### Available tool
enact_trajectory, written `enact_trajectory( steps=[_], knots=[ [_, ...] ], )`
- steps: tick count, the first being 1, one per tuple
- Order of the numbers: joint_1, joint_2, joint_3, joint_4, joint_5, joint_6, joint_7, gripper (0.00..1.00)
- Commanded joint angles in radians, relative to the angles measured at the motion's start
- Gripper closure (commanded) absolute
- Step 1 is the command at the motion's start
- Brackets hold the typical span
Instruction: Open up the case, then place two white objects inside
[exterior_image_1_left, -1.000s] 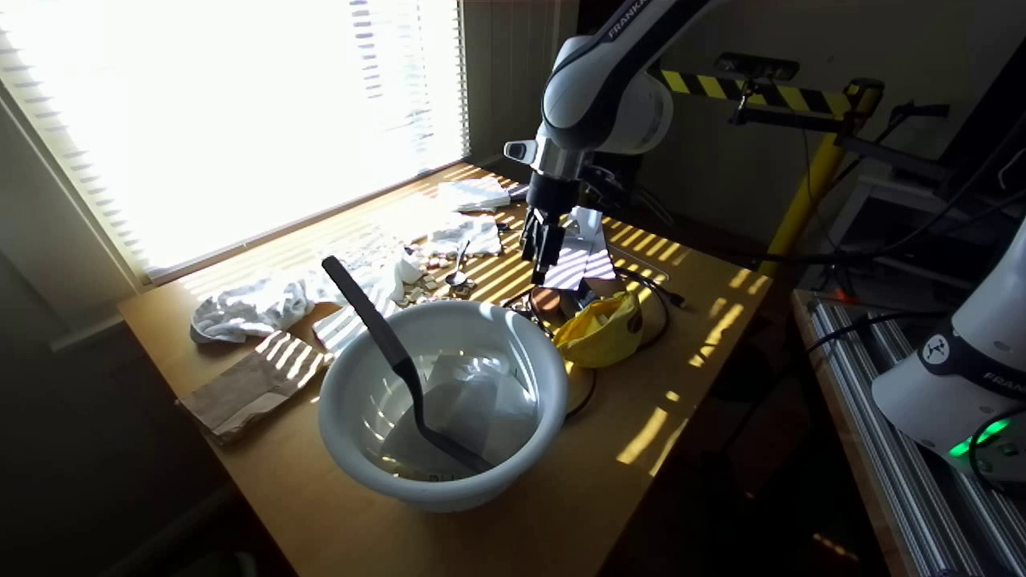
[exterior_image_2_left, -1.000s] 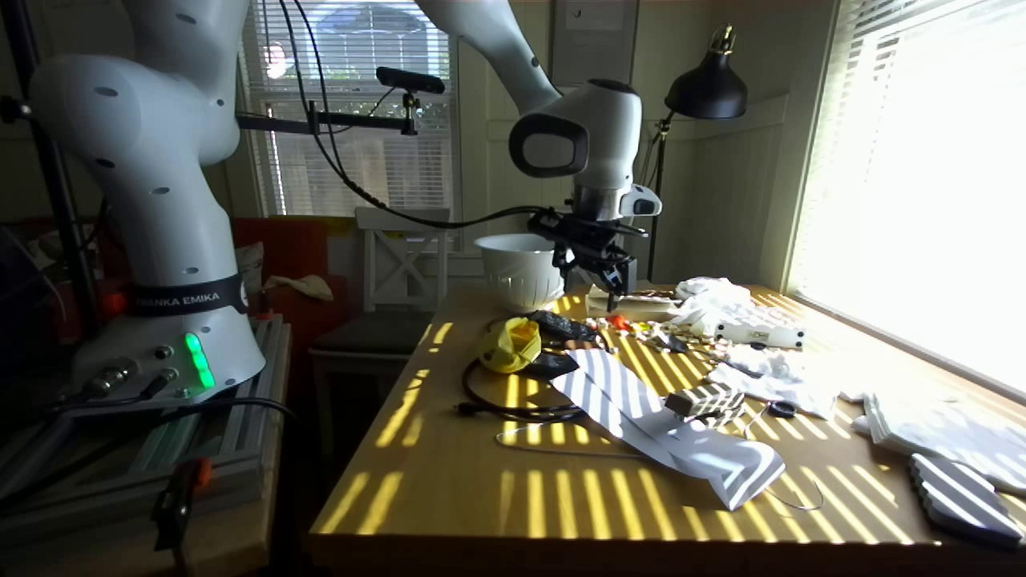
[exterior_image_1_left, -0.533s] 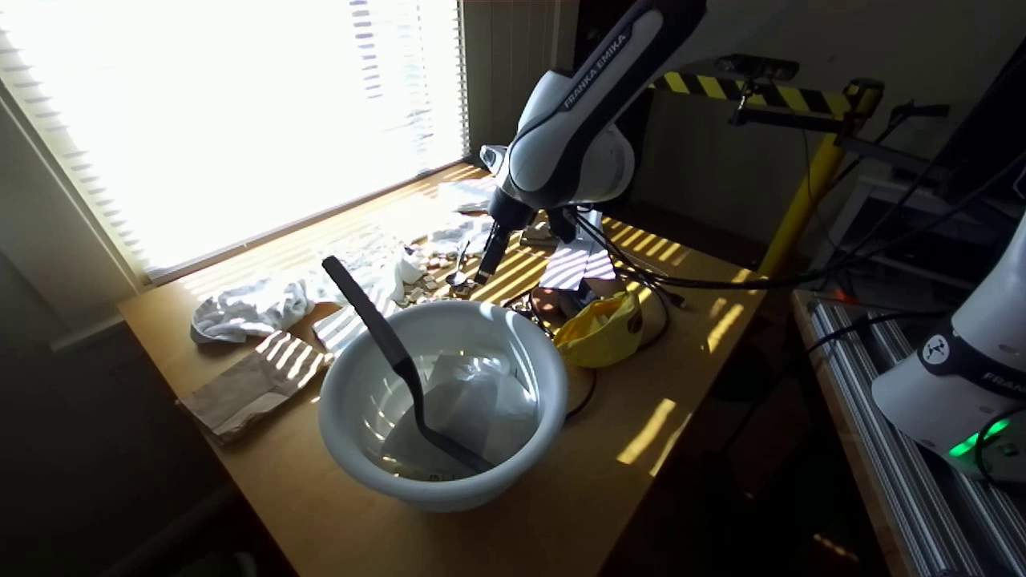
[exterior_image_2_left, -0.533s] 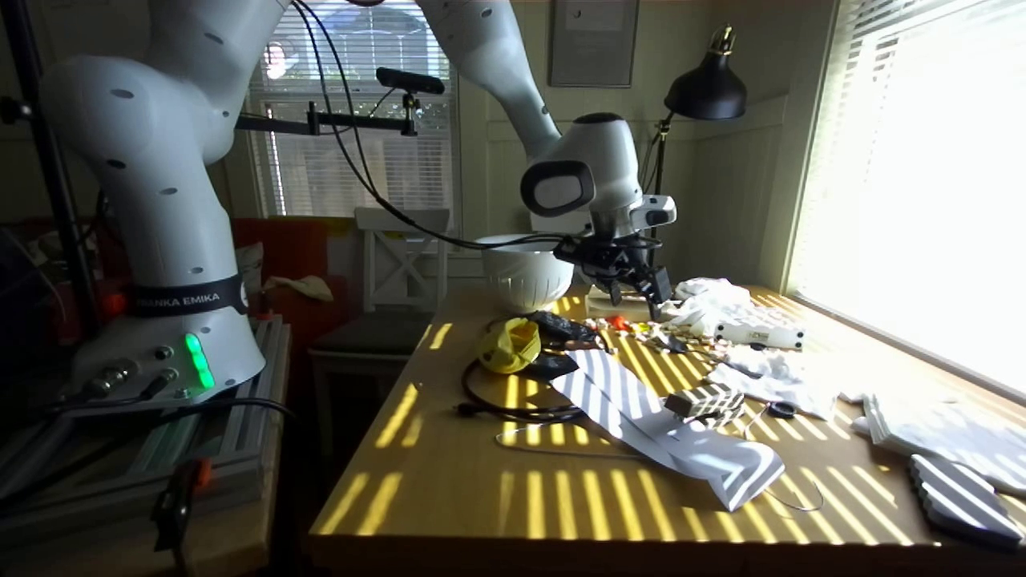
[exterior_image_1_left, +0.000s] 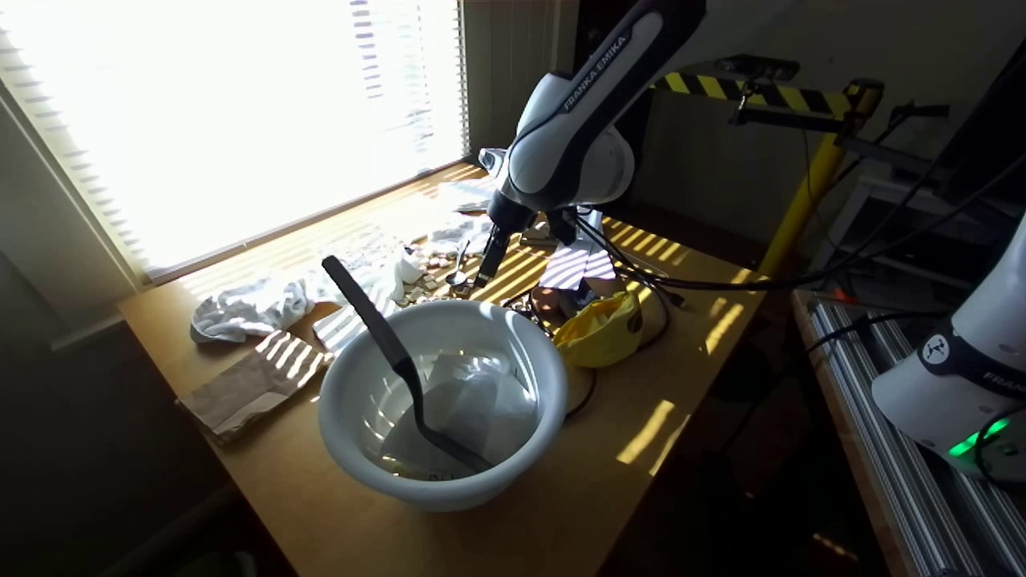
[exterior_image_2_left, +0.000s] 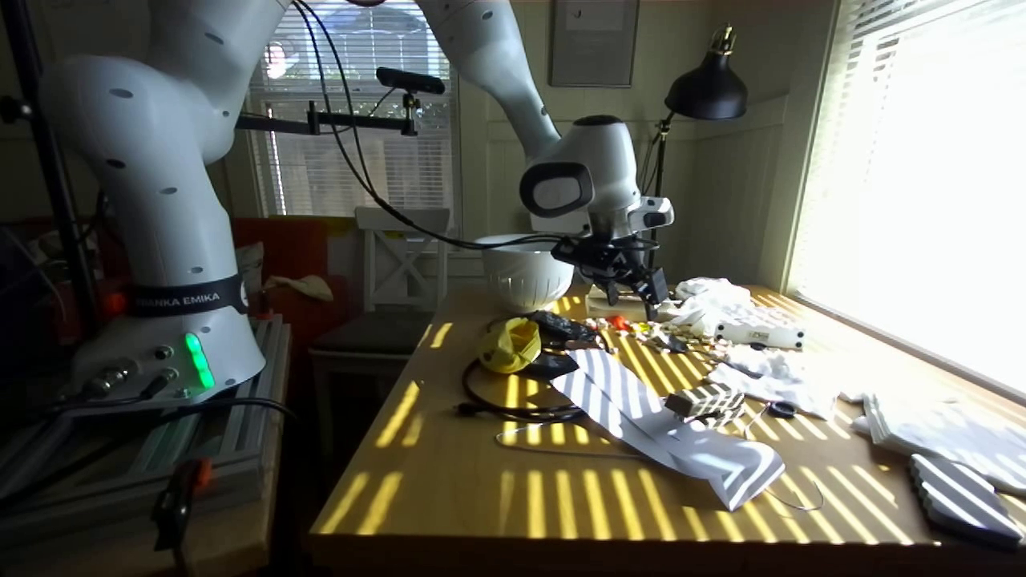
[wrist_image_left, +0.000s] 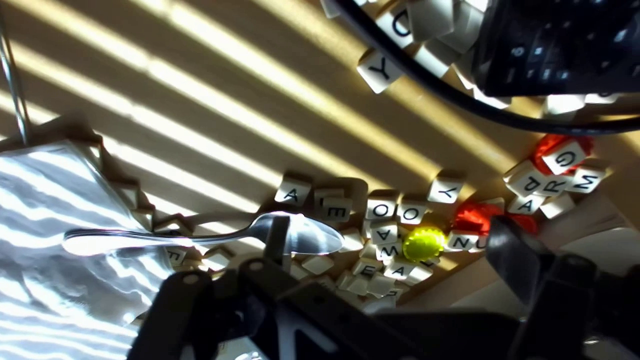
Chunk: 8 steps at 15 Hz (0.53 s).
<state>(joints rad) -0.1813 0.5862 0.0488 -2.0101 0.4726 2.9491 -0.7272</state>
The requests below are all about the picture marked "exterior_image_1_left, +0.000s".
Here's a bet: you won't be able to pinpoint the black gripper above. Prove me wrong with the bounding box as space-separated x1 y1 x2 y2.
473 188 586 282

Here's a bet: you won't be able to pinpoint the yellow banana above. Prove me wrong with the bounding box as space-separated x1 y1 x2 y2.
550 284 670 372

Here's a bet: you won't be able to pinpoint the small white rumpled cloth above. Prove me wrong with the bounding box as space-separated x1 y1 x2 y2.
427 211 495 264

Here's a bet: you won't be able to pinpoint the white folded cloth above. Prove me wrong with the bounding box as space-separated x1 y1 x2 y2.
433 172 501 214

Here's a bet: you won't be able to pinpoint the small white tube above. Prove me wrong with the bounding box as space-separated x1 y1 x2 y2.
393 242 427 287

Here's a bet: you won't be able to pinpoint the black spatula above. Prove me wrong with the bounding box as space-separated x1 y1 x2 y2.
319 253 495 479

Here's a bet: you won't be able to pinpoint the white paper sheet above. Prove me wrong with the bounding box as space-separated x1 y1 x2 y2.
378 349 543 480

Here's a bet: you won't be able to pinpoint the large white bowl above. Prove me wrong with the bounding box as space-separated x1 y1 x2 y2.
313 297 570 514

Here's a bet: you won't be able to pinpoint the white crumpled cloth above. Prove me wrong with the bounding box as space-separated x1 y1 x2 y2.
190 272 323 345

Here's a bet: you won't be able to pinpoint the brown folded cloth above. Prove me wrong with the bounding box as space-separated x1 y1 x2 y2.
173 330 329 442

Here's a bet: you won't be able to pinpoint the white window blinds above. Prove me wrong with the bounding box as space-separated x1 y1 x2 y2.
0 0 473 284

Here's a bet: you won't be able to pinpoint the white shelf unit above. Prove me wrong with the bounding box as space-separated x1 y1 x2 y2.
812 158 1026 297

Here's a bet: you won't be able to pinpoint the thin black table cable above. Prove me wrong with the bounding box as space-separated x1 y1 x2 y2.
558 272 685 424

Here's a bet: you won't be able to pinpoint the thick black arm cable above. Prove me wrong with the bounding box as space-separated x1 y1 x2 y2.
575 147 1026 297

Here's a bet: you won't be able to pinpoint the black stereo camera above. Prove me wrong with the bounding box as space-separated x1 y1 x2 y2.
716 53 800 90

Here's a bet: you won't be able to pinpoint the aluminium rail robot platform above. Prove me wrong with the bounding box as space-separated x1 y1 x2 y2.
788 284 1026 577

